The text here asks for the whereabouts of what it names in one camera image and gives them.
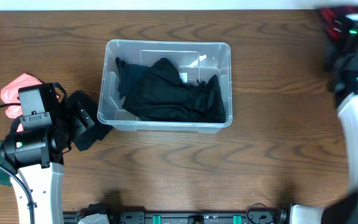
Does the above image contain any pink garment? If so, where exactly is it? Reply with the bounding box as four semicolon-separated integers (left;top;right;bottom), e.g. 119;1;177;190
0;73;60;133

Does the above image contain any large black garment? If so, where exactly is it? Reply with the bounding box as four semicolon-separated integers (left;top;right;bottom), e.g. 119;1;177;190
115;57;226;123

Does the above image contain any dark green garment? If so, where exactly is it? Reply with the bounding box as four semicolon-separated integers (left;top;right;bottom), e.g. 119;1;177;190
0;140;14;187

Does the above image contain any red plaid shirt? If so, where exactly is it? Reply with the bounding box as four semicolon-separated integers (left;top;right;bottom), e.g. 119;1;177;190
318;5;358;42

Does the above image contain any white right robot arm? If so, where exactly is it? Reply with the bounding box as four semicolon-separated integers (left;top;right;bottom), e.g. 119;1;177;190
277;14;358;224

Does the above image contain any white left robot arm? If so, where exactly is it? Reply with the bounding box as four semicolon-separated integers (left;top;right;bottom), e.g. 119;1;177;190
1;96;99;223

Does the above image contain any clear plastic storage container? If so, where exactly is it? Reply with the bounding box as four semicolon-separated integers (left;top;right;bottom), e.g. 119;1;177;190
97;39;233;133

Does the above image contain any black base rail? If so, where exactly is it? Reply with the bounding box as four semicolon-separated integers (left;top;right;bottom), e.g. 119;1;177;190
63;203;288;224

